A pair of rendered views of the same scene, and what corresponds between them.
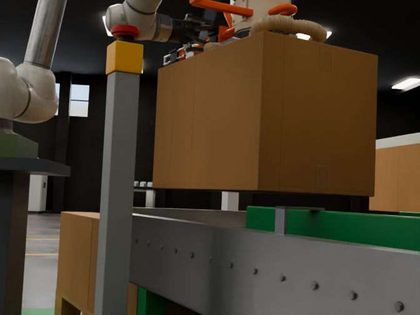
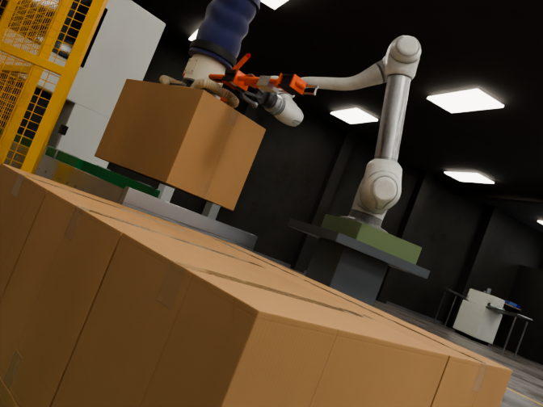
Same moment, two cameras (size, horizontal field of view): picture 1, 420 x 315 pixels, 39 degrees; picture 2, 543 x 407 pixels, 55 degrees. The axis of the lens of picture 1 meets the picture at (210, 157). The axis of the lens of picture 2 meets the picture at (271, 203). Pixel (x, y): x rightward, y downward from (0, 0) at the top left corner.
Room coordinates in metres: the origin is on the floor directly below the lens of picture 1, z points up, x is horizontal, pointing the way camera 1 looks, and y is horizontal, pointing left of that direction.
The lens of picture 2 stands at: (4.24, -0.35, 0.64)
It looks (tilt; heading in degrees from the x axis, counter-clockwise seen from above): 3 degrees up; 163
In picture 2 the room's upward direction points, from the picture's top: 22 degrees clockwise
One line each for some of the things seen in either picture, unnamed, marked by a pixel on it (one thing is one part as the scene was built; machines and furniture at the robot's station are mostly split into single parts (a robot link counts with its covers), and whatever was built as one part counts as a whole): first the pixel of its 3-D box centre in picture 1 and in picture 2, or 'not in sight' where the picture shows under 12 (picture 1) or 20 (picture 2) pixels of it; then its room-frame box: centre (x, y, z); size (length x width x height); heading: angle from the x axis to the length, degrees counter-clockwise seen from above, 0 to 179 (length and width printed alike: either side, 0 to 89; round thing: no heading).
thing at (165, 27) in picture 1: (160, 27); (273, 103); (1.94, 0.18, 1.20); 0.09 x 0.06 x 0.09; 27
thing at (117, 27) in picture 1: (125, 36); not in sight; (1.37, 0.21, 1.02); 0.07 x 0.07 x 0.04
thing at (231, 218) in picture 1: (200, 217); (195, 220); (2.11, 0.02, 0.58); 0.70 x 0.03 x 0.06; 117
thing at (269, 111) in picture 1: (256, 127); (178, 142); (1.81, -0.14, 0.88); 0.60 x 0.40 x 0.40; 31
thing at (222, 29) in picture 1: (224, 38); (236, 80); (2.03, -0.03, 1.20); 0.10 x 0.08 x 0.06; 117
